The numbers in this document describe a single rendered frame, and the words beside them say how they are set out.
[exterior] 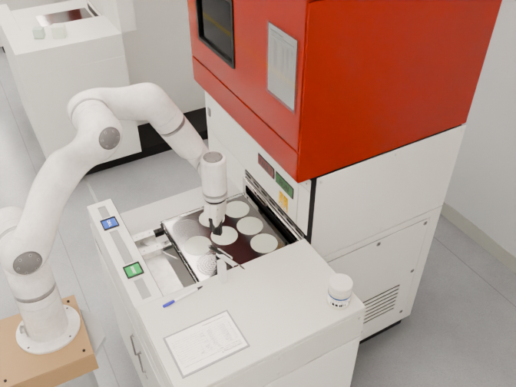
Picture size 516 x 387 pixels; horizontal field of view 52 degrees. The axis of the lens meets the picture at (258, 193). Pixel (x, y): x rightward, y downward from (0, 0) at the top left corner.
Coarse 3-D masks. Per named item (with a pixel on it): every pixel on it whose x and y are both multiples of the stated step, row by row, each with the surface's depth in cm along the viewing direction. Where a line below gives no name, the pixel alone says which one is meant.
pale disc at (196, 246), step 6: (192, 240) 192; (198, 240) 192; (204, 240) 192; (186, 246) 190; (192, 246) 190; (198, 246) 190; (204, 246) 190; (192, 252) 188; (198, 252) 188; (204, 252) 188
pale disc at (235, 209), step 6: (228, 204) 208; (234, 204) 208; (240, 204) 208; (246, 204) 208; (228, 210) 205; (234, 210) 205; (240, 210) 205; (246, 210) 205; (234, 216) 203; (240, 216) 203
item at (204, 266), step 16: (176, 224) 199; (192, 224) 199; (224, 224) 199; (176, 240) 192; (240, 240) 192; (192, 256) 186; (208, 256) 186; (240, 256) 186; (256, 256) 186; (208, 272) 181
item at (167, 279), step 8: (160, 256) 189; (152, 264) 186; (160, 264) 186; (168, 264) 186; (152, 272) 183; (160, 272) 183; (168, 272) 183; (160, 280) 180; (168, 280) 180; (176, 280) 180; (160, 288) 178; (168, 288) 178; (176, 288) 178
